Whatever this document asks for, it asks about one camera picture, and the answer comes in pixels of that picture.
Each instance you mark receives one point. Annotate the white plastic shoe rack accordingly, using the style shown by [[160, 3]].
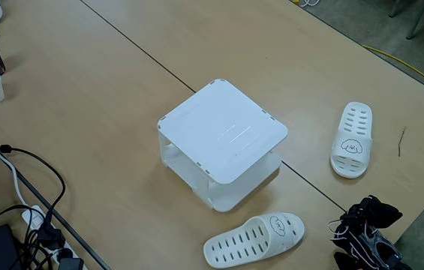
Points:
[[223, 131]]

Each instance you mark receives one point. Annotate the grey chair leg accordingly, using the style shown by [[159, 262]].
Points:
[[418, 22]]

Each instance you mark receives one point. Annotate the black plug-in adapter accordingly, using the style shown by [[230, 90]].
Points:
[[70, 263]]

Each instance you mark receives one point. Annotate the white slipper with dog print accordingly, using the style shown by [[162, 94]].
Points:
[[294, 232], [367, 144]]

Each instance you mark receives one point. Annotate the black power plug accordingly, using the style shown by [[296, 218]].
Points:
[[50, 238]]

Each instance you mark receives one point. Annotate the thin brown twig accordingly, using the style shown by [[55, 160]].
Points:
[[401, 140]]

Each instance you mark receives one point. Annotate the white power strip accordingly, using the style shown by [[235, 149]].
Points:
[[31, 219]]

